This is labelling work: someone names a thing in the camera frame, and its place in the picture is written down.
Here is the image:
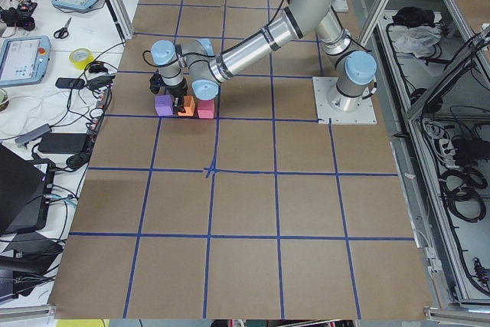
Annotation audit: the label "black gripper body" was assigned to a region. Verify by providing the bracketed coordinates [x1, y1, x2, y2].
[166, 81, 188, 100]

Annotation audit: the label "orange foam cube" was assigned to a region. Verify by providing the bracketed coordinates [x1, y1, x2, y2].
[178, 95, 196, 117]

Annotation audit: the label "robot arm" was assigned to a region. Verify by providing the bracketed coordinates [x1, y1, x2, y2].
[142, 0, 377, 113]

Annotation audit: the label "purple foam cube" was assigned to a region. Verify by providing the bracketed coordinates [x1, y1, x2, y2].
[155, 94, 174, 116]

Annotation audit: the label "pink foam cube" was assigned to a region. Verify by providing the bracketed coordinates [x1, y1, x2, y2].
[198, 100, 215, 119]

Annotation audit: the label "yellow tape roll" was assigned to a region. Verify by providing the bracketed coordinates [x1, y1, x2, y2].
[69, 47, 95, 70]

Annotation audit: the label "near teach pendant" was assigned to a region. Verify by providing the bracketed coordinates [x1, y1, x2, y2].
[1, 35, 51, 87]

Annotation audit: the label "black laptop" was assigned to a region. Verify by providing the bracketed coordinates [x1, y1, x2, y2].
[1, 146, 54, 235]

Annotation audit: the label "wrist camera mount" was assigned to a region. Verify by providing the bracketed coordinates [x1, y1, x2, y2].
[149, 72, 165, 95]

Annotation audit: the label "black handled scissors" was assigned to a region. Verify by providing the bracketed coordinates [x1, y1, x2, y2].
[53, 18, 72, 40]

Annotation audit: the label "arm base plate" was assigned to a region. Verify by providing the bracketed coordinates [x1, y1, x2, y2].
[312, 77, 377, 125]

